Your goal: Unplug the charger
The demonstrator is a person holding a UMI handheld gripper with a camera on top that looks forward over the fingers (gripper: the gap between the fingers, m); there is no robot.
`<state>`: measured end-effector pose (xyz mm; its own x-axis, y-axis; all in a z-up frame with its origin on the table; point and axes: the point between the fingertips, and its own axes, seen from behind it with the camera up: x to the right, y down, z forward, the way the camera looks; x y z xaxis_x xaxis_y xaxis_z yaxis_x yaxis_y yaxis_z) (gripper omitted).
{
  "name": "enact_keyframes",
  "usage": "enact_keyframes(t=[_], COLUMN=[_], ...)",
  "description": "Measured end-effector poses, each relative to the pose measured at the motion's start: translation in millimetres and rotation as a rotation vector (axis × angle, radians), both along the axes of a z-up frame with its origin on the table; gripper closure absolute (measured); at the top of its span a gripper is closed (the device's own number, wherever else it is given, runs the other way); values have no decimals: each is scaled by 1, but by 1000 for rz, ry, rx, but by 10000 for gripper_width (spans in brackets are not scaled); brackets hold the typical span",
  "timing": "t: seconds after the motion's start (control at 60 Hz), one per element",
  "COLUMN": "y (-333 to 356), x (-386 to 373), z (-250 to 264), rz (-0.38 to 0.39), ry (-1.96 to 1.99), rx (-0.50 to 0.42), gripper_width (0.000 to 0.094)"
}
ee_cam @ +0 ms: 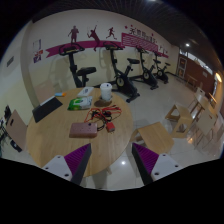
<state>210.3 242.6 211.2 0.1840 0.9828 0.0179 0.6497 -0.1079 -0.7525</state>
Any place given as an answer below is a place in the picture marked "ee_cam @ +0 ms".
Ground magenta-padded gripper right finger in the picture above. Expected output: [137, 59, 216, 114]
[131, 142, 184, 186]

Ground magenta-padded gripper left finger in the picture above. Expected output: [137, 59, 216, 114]
[43, 143, 92, 185]

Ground light wooden chair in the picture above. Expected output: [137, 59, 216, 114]
[131, 121, 175, 156]

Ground pink power strip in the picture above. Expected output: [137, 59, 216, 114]
[68, 122, 99, 139]

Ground green wet wipes pack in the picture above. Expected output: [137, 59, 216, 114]
[67, 96, 94, 111]

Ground low wooden stool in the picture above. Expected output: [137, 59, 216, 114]
[165, 104, 194, 138]

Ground black mouse pad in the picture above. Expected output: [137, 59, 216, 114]
[31, 95, 64, 124]

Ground brown round coaster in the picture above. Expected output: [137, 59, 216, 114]
[94, 98, 113, 108]

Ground white flat box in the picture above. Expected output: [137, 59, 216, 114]
[77, 86, 95, 98]

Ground wooden chair with cutout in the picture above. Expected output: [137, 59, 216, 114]
[5, 109, 29, 151]

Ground group of wooden chairs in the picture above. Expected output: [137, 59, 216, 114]
[188, 87, 224, 154]

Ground black exercise bike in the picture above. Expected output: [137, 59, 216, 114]
[58, 43, 98, 89]
[152, 51, 171, 84]
[103, 42, 141, 104]
[134, 46, 159, 90]

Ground black cable bundle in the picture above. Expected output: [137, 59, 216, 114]
[89, 109, 113, 130]

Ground red charging cable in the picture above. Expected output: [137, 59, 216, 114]
[83, 105, 123, 125]

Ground wall posters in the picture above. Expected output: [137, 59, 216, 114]
[32, 39, 44, 64]

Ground grey wall vent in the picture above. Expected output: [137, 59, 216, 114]
[6, 55, 15, 68]

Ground magenta wall decal banner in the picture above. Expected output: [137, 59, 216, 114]
[45, 24, 169, 58]

